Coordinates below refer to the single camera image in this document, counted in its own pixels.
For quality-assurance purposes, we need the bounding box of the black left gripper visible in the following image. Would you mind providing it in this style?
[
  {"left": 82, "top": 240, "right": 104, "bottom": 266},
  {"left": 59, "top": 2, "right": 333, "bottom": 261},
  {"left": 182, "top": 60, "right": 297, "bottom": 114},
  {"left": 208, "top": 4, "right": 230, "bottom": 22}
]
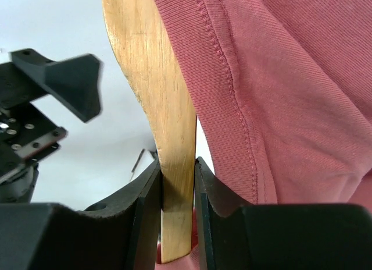
[{"left": 1, "top": 48, "right": 101, "bottom": 203}]

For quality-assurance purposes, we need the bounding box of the red t shirt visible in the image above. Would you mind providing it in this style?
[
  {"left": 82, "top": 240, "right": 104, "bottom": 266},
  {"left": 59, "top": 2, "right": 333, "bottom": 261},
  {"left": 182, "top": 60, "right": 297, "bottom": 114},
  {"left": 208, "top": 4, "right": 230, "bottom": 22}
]
[{"left": 154, "top": 0, "right": 371, "bottom": 269}]

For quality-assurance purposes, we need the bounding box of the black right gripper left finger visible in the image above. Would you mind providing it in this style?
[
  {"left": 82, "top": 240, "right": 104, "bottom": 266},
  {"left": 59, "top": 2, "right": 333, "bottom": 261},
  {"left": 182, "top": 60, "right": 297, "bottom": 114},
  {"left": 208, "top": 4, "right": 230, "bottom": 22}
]
[{"left": 1, "top": 161, "right": 162, "bottom": 269}]

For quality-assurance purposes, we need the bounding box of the wooden clothes hanger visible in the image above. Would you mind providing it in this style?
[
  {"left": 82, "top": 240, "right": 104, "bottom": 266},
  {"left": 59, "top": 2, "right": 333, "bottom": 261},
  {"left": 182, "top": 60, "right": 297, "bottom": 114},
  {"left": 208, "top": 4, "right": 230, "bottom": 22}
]
[{"left": 102, "top": 0, "right": 196, "bottom": 263}]

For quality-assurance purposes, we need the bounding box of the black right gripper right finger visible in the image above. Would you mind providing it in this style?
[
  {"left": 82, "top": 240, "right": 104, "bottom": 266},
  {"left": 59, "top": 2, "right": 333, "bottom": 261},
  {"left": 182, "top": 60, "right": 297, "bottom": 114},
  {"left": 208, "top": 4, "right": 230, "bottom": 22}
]
[{"left": 195, "top": 158, "right": 371, "bottom": 269}]

